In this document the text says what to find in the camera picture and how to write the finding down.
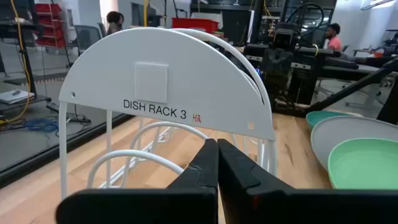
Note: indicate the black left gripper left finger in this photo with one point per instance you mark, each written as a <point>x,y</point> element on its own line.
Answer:
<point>174,205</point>

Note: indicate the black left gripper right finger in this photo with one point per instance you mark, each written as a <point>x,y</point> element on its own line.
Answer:
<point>280,205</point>

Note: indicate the gray round plate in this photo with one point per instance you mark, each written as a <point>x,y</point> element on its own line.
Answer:
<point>342,130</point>

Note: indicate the light green round plate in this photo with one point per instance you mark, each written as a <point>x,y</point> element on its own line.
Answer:
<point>363,165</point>

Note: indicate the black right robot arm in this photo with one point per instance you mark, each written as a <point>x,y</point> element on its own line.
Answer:
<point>303,81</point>

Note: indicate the black metal shelving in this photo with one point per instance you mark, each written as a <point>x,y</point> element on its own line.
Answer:
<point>236,25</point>

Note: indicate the teal round plate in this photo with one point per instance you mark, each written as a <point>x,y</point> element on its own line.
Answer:
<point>317,117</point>

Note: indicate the person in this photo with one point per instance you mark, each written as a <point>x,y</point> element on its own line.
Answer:
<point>333,39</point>
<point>115,21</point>

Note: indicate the black workbench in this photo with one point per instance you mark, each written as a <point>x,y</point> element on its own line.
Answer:
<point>342,63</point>

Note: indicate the red plastic bin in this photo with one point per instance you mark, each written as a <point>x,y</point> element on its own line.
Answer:
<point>196,25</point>

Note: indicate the black power strip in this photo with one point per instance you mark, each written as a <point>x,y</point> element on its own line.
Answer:
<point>54,107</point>

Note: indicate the gray office chair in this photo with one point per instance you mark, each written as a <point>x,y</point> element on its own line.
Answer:
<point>87,35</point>

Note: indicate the red bin shelving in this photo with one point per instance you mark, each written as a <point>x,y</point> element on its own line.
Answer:
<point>49,25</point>

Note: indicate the black standing desk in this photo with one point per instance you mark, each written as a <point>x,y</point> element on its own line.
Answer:
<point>7,27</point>

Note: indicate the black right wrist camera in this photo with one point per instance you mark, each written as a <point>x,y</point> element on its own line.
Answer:
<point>283,39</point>

